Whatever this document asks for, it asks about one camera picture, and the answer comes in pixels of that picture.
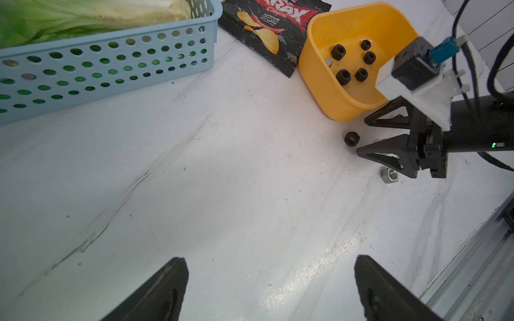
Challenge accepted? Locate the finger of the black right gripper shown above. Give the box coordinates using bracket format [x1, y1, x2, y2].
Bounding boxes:
[364, 95, 414, 130]
[356, 134, 420, 179]

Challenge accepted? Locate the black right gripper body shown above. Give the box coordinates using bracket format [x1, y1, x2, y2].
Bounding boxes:
[405, 108, 448, 179]

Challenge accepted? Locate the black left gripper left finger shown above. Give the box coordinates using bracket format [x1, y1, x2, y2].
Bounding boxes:
[103, 258, 189, 321]

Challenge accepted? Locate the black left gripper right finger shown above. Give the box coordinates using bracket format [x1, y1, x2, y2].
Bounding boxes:
[354, 255, 441, 320]

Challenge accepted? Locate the yellow plastic storage box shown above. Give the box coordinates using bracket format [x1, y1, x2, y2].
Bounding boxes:
[298, 2, 418, 122]

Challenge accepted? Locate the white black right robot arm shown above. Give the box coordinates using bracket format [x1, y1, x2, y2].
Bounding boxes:
[356, 96, 513, 179]

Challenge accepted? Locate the black red snack bag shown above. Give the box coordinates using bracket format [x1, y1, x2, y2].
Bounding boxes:
[218, 0, 331, 78]

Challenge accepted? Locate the blue plastic basket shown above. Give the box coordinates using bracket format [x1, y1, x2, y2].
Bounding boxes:
[1, 1, 223, 125]

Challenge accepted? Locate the green toy cabbage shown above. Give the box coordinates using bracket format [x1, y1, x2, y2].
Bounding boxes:
[1, 0, 192, 49]

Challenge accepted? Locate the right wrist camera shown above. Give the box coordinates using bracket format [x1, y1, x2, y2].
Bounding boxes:
[375, 33, 471, 132]

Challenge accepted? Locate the aluminium mounting rail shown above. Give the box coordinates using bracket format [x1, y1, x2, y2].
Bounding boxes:
[420, 195, 513, 320]

